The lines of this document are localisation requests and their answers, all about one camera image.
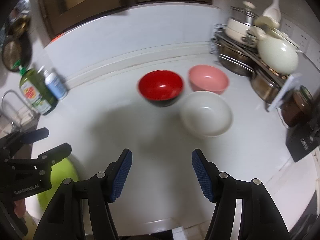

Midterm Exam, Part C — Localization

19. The blue white pump bottle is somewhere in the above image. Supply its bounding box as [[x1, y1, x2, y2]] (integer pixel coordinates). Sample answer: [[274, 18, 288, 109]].
[[40, 66, 68, 100]]

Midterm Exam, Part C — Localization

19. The cream saucepan with handle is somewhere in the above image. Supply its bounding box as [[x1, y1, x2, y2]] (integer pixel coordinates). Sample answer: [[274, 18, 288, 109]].
[[225, 18, 257, 48]]

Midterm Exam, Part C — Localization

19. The red and black bowl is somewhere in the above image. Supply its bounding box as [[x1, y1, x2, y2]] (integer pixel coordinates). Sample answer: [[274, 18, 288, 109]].
[[137, 70, 184, 107]]

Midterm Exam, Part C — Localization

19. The cream ceramic pot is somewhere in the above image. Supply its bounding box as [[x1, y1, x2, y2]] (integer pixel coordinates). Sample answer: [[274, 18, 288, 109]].
[[249, 16, 301, 75]]

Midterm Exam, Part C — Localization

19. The pink bowl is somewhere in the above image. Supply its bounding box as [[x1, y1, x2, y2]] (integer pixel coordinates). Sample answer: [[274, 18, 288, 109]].
[[188, 64, 229, 95]]

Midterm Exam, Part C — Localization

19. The green plastic plate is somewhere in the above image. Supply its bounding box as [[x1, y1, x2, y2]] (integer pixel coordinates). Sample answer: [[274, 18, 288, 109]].
[[37, 158, 79, 211]]

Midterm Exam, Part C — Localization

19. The white rice spoon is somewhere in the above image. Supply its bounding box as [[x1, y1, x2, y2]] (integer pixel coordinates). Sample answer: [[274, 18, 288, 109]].
[[262, 0, 281, 22]]

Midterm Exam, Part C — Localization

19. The steel pot lower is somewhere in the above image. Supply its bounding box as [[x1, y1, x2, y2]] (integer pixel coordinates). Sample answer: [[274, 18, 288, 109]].
[[251, 69, 280, 104]]

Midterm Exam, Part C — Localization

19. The white pot rack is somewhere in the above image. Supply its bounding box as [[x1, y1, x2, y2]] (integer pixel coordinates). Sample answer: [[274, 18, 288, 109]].
[[211, 24, 300, 111]]

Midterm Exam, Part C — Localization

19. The steel pan upper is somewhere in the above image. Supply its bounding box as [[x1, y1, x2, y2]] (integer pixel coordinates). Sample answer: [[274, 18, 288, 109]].
[[217, 41, 255, 77]]

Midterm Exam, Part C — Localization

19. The left hand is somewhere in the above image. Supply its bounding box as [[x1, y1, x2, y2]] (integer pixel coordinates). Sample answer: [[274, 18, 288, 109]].
[[13, 199, 28, 238]]

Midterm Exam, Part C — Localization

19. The chrome sink faucet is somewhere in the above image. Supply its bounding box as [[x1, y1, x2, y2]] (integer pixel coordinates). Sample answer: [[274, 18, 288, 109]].
[[1, 89, 38, 131]]

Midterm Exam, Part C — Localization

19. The green dish soap bottle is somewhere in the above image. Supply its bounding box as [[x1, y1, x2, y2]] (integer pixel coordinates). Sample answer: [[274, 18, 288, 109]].
[[14, 60, 57, 115]]

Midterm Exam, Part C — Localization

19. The brown glass jar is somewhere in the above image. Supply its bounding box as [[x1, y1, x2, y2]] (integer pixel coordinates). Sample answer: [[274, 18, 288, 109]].
[[281, 85, 313, 127]]

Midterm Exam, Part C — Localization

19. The beige speckled bowl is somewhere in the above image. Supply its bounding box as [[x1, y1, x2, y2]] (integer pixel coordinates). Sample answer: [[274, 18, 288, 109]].
[[180, 91, 233, 138]]

